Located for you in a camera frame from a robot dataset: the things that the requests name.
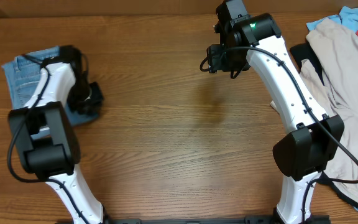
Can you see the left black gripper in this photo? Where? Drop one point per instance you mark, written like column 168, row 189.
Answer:
column 97, row 100

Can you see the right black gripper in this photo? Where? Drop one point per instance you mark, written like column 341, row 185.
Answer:
column 216, row 65

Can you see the light blue denim jeans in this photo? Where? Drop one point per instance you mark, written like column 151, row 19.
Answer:
column 23, row 77

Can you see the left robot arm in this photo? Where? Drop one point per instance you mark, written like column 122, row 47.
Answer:
column 51, row 93

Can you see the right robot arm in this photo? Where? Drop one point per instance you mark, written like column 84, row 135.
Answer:
column 311, row 135

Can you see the black garment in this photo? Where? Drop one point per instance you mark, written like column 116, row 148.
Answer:
column 302, row 52

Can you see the beige garment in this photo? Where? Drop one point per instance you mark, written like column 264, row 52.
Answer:
column 336, row 89

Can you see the cardboard backboard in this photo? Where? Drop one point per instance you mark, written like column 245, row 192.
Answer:
column 63, row 8

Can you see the light blue shirt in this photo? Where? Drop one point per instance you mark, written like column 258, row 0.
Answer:
column 348, row 17

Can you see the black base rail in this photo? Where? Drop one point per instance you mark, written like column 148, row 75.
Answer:
column 191, row 221

